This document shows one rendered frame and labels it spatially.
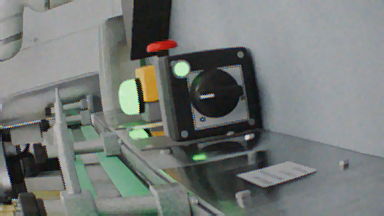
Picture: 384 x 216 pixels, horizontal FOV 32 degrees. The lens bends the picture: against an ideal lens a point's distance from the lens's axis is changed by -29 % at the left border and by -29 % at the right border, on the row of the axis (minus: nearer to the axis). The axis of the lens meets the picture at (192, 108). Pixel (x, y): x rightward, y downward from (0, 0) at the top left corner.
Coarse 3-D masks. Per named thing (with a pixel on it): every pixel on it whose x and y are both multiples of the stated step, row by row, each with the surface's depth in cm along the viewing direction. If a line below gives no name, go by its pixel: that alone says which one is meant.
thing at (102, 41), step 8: (104, 24) 159; (104, 32) 159; (104, 40) 159; (104, 48) 159; (104, 56) 159; (104, 64) 159; (104, 72) 160; (104, 80) 160; (104, 88) 176; (104, 96) 176; (112, 96) 161; (104, 104) 176; (112, 104) 161
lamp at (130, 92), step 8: (136, 80) 114; (120, 88) 114; (128, 88) 113; (136, 88) 113; (120, 96) 114; (128, 96) 112; (136, 96) 113; (128, 104) 113; (136, 104) 113; (144, 104) 113; (128, 112) 114; (136, 112) 114
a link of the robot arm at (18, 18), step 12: (0, 0) 123; (12, 0) 124; (24, 0) 125; (36, 0) 125; (48, 0) 126; (0, 12) 123; (12, 12) 125; (0, 24) 124; (12, 24) 125; (0, 36) 124; (12, 36) 126
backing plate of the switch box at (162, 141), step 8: (256, 128) 84; (160, 136) 92; (216, 136) 83; (224, 136) 83; (136, 144) 87; (144, 144) 86; (152, 144) 85; (160, 144) 84; (168, 144) 83; (176, 144) 82; (184, 144) 82
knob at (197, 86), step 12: (204, 72) 83; (216, 72) 82; (228, 72) 83; (192, 84) 83; (204, 84) 81; (216, 84) 82; (228, 84) 82; (192, 96) 83; (204, 96) 80; (216, 96) 80; (228, 96) 81; (204, 108) 82; (216, 108) 82; (228, 108) 82
